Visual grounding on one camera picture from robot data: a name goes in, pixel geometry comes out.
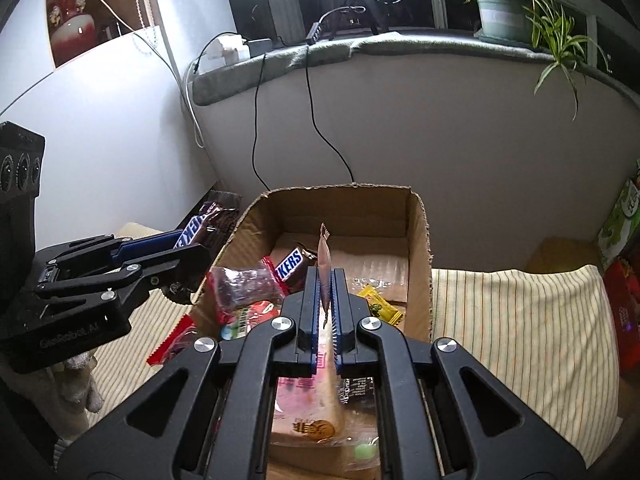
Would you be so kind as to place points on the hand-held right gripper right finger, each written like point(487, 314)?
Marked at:
point(339, 320)

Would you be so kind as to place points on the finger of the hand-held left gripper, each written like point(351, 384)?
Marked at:
point(180, 262)
point(150, 245)

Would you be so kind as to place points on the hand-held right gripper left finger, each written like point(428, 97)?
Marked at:
point(312, 310)

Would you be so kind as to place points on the brown chocolate bar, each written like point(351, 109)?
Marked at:
point(200, 225)
point(290, 265)

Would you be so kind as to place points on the yellow candy packet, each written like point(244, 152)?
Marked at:
point(382, 310)

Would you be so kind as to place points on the clear red-ended pastry packet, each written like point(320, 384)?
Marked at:
point(240, 287)
point(170, 345)

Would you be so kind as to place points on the small dark wrapper bar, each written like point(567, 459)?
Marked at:
point(357, 390)

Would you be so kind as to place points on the blue red jelly cup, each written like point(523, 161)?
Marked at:
point(235, 330)

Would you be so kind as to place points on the sliced bread bag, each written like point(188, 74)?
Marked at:
point(310, 410)

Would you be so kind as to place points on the cardboard box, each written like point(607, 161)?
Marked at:
point(350, 215)

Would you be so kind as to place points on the round green candy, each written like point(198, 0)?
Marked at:
point(365, 452)

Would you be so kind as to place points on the grey plush toy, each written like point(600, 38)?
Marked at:
point(77, 380)

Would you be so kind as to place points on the white cabinet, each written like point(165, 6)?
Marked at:
point(125, 110)

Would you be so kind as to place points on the striped blanket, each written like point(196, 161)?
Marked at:
point(525, 330)

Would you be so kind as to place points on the white power adapter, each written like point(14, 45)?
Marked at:
point(232, 47)

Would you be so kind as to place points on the grey sill mat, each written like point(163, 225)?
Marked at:
point(280, 65)

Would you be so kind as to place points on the black power adapter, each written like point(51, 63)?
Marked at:
point(260, 46)

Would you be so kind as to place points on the wooden shelf niche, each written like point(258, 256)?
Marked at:
point(115, 5)

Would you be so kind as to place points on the red white vase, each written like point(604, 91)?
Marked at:
point(70, 15)

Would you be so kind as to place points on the black tripod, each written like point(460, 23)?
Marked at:
point(357, 0)

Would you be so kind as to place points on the window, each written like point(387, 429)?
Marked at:
point(425, 0)

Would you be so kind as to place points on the potted spider plant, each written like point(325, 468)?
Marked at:
point(500, 10)

